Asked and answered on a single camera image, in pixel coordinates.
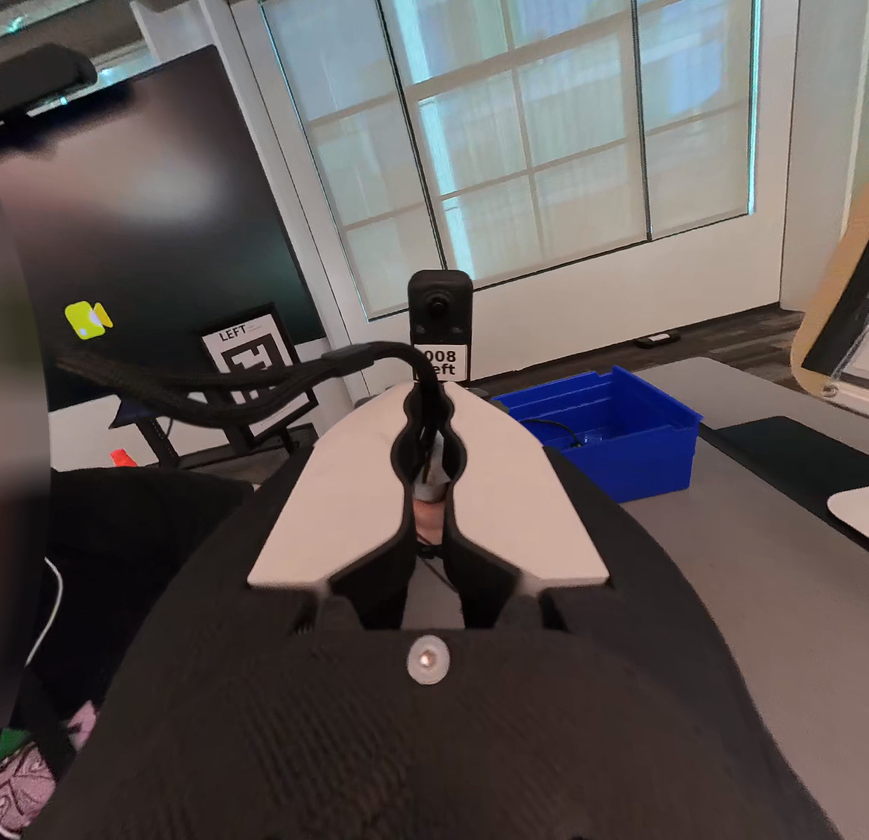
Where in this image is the patterned pink cloth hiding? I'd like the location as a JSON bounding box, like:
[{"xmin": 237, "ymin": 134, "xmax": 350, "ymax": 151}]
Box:
[{"xmin": 0, "ymin": 701, "xmax": 103, "ymax": 840}]

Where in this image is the black framed marker sign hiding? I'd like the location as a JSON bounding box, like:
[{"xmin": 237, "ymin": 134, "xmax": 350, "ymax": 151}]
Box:
[{"xmin": 200, "ymin": 302, "xmax": 320, "ymax": 447}]

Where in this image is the white flat object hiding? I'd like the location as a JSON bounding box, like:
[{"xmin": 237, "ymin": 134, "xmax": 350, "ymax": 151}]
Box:
[{"xmin": 827, "ymin": 487, "xmax": 869, "ymax": 539}]

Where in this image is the black braided cable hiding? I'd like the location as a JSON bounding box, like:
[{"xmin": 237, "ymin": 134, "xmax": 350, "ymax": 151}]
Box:
[{"xmin": 54, "ymin": 341, "xmax": 452, "ymax": 488}]

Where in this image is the black desk mat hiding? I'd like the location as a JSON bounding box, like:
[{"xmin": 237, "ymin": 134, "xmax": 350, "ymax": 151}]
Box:
[{"xmin": 699, "ymin": 415, "xmax": 869, "ymax": 552}]

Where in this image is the large paned window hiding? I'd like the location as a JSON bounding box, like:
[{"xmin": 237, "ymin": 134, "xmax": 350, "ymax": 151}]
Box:
[{"xmin": 261, "ymin": 0, "xmax": 758, "ymax": 321}]

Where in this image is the thin white cable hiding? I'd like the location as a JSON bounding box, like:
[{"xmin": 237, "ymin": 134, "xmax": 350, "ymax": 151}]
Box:
[{"xmin": 24, "ymin": 555, "xmax": 65, "ymax": 668}]

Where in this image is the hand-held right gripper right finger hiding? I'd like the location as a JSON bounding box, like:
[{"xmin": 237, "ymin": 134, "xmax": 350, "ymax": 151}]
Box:
[{"xmin": 443, "ymin": 384, "xmax": 611, "ymax": 630}]

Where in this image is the blue plastic bin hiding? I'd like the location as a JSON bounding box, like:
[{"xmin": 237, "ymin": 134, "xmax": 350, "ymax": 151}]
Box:
[{"xmin": 492, "ymin": 366, "xmax": 703, "ymax": 503}]

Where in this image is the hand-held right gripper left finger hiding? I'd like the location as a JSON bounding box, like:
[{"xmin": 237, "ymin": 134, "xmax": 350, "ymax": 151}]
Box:
[{"xmin": 246, "ymin": 384, "xmax": 418, "ymax": 630}]

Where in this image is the wooden framed board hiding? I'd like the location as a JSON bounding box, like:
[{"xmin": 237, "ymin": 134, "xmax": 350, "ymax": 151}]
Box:
[{"xmin": 791, "ymin": 181, "xmax": 869, "ymax": 400}]

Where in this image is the large black monitor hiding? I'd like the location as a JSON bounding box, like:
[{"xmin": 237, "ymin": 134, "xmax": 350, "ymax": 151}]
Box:
[{"xmin": 0, "ymin": 44, "xmax": 327, "ymax": 413}]

